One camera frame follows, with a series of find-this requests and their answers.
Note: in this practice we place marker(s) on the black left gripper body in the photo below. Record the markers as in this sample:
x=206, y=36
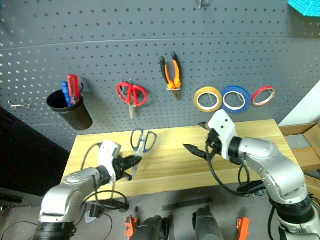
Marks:
x=119, y=166

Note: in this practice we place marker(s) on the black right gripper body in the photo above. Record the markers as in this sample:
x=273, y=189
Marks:
x=213, y=143

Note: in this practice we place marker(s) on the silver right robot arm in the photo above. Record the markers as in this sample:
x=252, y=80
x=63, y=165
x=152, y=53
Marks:
x=275, y=170

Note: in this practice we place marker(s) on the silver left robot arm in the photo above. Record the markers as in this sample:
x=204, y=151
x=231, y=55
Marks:
x=65, y=195

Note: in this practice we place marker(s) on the yellow tape roll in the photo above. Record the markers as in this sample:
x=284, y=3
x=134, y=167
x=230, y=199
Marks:
x=197, y=96

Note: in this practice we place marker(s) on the blue tape roll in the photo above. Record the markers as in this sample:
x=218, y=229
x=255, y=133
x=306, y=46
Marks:
x=246, y=101

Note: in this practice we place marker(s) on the red tape roll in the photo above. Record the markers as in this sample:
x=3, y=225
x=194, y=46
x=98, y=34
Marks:
x=257, y=94

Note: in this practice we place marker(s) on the grey metal pegboard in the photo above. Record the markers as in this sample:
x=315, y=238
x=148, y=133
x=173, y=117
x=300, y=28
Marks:
x=160, y=37

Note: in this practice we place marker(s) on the empty metal pegboard hook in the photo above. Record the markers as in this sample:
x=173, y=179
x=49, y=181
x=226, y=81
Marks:
x=26, y=103
x=15, y=106

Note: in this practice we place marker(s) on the grey metal pegboard hook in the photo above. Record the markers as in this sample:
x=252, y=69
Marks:
x=200, y=3

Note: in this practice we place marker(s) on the light wooden table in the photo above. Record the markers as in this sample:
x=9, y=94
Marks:
x=175, y=165

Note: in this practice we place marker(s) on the small black box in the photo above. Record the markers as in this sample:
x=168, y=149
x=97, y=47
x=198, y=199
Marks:
x=96, y=211

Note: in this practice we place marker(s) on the metal pliers holder hook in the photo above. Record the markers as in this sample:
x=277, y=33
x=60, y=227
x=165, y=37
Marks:
x=173, y=88

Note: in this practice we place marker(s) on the orange plastic part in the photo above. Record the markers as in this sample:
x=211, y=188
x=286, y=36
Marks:
x=131, y=226
x=243, y=227

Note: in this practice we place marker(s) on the black flat strip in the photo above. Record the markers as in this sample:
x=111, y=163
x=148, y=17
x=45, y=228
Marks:
x=187, y=203

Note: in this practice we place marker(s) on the dark rounded shape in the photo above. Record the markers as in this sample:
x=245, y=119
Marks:
x=206, y=225
x=152, y=228

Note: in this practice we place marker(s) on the black plastic cup holder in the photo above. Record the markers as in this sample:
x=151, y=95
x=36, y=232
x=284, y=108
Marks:
x=75, y=113

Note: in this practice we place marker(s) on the large brown cardboard box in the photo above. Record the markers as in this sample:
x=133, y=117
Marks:
x=307, y=152

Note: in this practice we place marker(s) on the small brown cardboard box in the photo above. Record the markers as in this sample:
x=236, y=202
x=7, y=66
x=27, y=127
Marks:
x=313, y=186

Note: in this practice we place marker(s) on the teal mesh object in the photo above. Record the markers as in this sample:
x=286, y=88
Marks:
x=306, y=7

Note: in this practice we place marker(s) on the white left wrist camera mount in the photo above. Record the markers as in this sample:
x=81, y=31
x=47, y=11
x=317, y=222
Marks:
x=108, y=152

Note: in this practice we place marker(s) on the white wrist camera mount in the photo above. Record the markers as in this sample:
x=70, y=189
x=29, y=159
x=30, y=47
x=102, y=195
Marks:
x=108, y=152
x=223, y=127

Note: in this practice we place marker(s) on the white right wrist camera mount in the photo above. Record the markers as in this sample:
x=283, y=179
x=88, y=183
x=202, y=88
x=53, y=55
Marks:
x=223, y=127

